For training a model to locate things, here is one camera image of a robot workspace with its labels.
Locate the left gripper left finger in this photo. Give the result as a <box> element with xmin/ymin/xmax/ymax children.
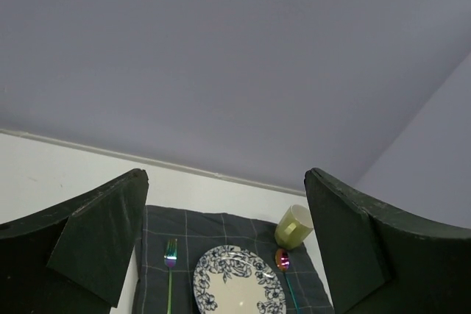
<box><xmin>1</xmin><ymin>169</ymin><xmax>149</xmax><ymax>313</ymax></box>

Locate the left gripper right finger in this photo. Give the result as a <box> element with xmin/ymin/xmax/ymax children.
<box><xmin>304</xmin><ymin>168</ymin><xmax>470</xmax><ymax>313</ymax></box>

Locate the metal table edge rail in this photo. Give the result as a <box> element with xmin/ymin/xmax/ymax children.
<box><xmin>1</xmin><ymin>129</ymin><xmax>305</xmax><ymax>197</ymax></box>

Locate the dark checked cloth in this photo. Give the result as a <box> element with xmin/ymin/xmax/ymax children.
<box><xmin>132</xmin><ymin>205</ymin><xmax>334</xmax><ymax>313</ymax></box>

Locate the pale yellow mug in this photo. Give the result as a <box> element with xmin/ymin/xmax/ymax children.
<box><xmin>275</xmin><ymin>204</ymin><xmax>314</xmax><ymax>250</ymax></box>

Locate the blue floral plate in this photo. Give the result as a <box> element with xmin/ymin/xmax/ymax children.
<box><xmin>193</xmin><ymin>245</ymin><xmax>287</xmax><ymax>314</ymax></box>

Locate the iridescent fork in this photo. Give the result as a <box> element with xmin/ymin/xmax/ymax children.
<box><xmin>164</xmin><ymin>238</ymin><xmax>177</xmax><ymax>314</ymax></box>

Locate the iridescent spoon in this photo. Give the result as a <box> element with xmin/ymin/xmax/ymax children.
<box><xmin>275</xmin><ymin>249</ymin><xmax>300</xmax><ymax>314</ymax></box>

